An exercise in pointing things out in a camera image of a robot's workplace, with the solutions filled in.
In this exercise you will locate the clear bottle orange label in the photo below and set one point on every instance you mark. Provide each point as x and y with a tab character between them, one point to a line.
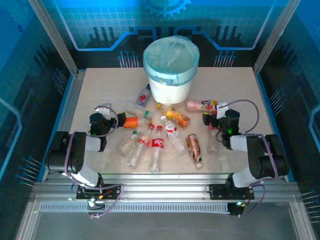
131	122

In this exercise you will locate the pink drink bottle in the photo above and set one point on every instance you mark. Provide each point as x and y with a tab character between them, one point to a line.
197	105

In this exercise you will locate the plain clear plastic bottle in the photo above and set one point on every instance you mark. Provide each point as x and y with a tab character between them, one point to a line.
212	143

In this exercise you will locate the brown label bottle white cap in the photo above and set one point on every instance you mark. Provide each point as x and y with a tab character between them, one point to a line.
193	146

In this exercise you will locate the clear bottle red white label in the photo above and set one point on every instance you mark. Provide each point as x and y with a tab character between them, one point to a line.
142	143

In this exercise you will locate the yellow orange juice bottle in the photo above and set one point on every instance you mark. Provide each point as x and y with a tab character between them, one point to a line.
177	118

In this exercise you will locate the clear ribbed water bottle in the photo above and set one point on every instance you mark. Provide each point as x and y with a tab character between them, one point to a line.
172	131

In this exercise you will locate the red label cola bottle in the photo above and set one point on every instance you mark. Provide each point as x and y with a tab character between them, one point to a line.
157	143

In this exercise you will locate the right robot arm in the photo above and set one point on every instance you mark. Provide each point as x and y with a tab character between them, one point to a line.
265	155

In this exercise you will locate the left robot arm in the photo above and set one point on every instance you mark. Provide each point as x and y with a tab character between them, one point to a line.
75	150

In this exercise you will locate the white ribbed plastic bin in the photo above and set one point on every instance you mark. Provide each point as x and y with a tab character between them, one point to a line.
170	92

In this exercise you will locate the blue cap bottle red label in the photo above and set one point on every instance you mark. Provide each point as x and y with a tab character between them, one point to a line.
143	98

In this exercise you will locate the blue table edge strip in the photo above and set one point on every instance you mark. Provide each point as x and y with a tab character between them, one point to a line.
272	117
53	120

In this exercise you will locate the small connector module with LED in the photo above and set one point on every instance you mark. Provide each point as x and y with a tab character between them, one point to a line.
92	203

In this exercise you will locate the black connector module with LED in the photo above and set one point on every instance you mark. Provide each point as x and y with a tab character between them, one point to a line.
236	208

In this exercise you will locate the grey lower panel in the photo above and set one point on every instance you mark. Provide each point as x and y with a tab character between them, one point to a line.
160	227

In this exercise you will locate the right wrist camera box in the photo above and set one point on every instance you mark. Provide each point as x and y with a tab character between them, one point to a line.
221	110

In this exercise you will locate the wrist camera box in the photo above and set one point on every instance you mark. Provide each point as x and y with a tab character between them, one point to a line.
221	110
103	111

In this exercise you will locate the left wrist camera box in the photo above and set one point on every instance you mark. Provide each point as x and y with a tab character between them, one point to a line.
103	111

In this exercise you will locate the aluminium side rail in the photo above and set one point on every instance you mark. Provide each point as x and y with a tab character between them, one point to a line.
68	105

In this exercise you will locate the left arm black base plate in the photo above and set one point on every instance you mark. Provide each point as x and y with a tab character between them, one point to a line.
115	192

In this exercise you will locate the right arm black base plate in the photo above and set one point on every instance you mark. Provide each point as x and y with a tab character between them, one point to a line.
217	192

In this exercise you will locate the aluminium front rail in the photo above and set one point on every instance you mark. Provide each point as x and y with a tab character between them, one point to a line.
165	185

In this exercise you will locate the aluminium frame post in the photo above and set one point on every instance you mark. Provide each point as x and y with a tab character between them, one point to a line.
272	37
55	32

